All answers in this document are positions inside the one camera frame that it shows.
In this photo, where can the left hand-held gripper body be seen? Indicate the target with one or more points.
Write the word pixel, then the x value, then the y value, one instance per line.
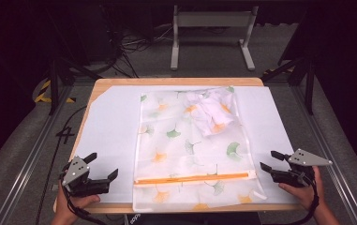
pixel 78 177

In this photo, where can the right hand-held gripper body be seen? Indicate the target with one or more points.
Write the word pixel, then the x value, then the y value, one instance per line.
pixel 301 170

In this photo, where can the translucent leaf-print zipper bag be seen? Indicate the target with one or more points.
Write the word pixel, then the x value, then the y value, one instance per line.
pixel 191 150

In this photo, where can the white cloth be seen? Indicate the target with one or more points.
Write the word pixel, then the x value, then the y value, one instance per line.
pixel 211 110

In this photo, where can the person's right hand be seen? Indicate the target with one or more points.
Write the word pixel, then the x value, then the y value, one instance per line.
pixel 306 191

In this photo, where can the person's left hand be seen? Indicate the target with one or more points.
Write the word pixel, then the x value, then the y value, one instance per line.
pixel 71 206

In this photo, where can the white paper sheet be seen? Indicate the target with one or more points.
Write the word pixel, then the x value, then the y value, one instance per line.
pixel 110 146

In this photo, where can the yellow black hazard tape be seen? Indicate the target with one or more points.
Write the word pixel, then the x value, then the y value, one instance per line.
pixel 46 92

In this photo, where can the black tripod stand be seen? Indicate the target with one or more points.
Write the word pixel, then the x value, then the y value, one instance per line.
pixel 301 72
pixel 61 68

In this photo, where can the wooden table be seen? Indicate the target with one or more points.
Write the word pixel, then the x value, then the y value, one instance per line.
pixel 173 82

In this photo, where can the white metal stand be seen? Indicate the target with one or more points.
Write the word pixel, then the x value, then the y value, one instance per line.
pixel 212 37

